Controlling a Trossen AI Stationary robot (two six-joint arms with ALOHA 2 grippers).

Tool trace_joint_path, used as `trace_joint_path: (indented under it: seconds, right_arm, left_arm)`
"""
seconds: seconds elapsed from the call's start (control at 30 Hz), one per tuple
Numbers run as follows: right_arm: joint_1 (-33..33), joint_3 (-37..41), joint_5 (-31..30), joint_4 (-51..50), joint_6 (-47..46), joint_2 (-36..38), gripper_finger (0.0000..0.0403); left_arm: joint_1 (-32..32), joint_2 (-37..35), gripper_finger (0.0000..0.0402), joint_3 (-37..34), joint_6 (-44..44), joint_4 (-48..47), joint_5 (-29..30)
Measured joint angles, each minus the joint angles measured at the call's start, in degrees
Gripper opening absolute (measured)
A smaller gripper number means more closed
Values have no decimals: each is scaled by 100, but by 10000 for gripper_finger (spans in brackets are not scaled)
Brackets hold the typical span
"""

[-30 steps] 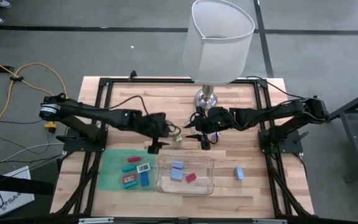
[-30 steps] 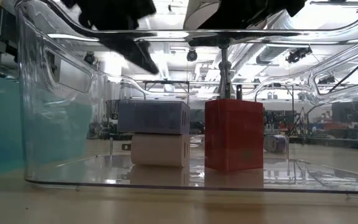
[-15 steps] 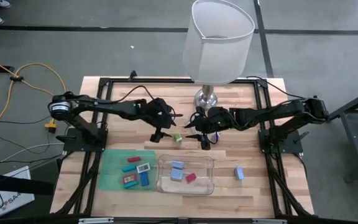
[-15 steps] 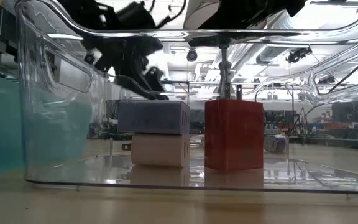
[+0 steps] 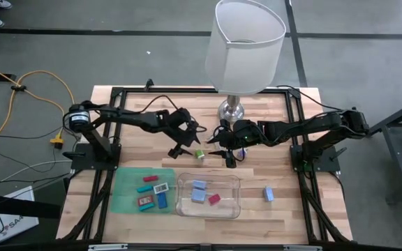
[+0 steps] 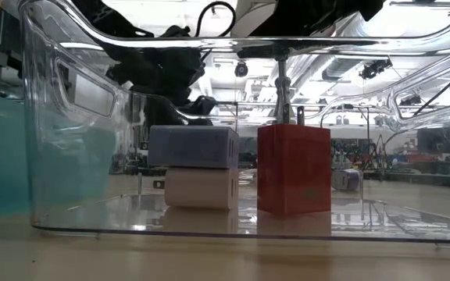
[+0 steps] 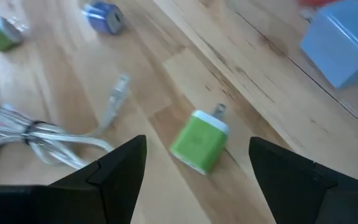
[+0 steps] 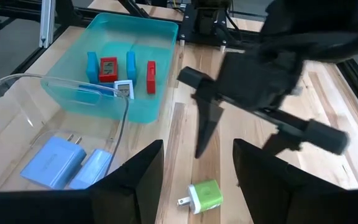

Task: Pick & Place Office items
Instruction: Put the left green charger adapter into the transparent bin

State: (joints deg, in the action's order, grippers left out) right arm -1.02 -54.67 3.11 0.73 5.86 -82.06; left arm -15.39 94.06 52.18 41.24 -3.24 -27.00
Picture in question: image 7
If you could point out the red wall charger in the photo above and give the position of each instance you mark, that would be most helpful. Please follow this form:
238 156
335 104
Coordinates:
315 2

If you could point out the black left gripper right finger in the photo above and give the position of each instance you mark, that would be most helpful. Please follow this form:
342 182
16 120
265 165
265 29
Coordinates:
291 186

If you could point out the purple wall charger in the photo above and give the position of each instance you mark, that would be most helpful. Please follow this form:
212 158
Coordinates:
101 18

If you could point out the light blue wall charger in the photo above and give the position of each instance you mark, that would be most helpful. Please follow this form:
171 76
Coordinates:
343 46

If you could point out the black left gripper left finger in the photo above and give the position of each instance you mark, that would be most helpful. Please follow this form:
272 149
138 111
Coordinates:
113 186

